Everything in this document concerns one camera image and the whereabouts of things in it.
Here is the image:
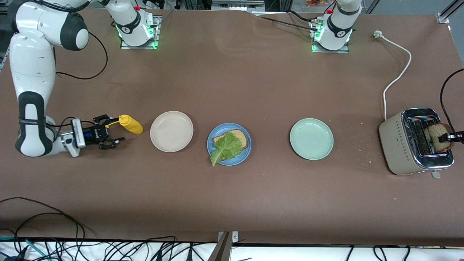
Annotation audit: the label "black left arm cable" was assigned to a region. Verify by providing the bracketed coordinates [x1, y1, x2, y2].
[440, 68, 464, 145]

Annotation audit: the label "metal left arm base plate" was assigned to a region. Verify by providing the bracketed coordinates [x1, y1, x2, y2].
[310, 20, 350, 54]

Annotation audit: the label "beige round plate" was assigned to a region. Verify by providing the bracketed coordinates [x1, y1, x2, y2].
[150, 111, 194, 153]

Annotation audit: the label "black arm base cable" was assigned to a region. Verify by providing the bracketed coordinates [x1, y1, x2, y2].
[250, 10, 319, 32]

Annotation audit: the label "beige chrome toaster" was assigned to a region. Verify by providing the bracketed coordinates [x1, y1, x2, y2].
[378, 108, 455, 179]

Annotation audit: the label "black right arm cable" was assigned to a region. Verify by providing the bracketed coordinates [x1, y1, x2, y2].
[46, 31, 108, 138]

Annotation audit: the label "aluminium frame profile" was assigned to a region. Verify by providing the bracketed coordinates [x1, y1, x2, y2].
[436, 0, 464, 25]

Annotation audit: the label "brown bread slice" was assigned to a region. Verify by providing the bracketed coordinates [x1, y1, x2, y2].
[425, 123, 455, 153]
[212, 129, 249, 160]

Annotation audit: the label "green round plate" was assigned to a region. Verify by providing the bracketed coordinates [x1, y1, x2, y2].
[289, 118, 334, 160]

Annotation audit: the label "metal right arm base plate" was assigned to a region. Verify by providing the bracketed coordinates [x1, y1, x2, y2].
[120, 15, 160, 50]

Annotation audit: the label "looped black cable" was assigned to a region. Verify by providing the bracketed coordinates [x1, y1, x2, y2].
[0, 197, 86, 250]

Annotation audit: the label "dark metal post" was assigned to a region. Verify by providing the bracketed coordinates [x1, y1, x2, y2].
[207, 232, 232, 261]

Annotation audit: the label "yellow mustard squeeze bottle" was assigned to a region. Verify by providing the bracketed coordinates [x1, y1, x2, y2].
[105, 115, 144, 135]

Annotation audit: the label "white toaster power cord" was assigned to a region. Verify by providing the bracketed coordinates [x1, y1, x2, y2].
[373, 30, 412, 121]

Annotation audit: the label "grey power strip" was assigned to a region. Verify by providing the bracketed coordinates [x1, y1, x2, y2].
[211, 0, 266, 11]

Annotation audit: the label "blue round plate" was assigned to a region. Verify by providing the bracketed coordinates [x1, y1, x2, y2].
[207, 123, 252, 166]

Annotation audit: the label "tangled black cables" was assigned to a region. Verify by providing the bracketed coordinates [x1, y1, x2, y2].
[0, 236, 218, 261]

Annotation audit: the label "small metal table bracket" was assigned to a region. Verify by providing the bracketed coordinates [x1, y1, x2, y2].
[217, 231, 239, 243]

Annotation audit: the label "teal cable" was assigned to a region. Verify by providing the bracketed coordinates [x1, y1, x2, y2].
[0, 236, 47, 261]

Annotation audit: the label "green lettuce leaf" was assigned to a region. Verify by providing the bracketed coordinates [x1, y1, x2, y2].
[210, 132, 243, 167]

